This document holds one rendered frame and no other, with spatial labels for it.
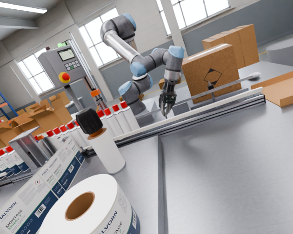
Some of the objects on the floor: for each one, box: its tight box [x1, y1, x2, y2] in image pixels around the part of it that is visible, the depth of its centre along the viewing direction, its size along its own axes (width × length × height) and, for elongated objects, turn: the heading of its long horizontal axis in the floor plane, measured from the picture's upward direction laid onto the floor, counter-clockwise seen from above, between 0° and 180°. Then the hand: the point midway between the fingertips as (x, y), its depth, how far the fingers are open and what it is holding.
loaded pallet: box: [202, 24, 260, 70], centre depth 396 cm, size 120×83×89 cm
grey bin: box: [266, 36, 293, 68], centre depth 235 cm, size 46×46×62 cm
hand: (164, 113), depth 95 cm, fingers closed
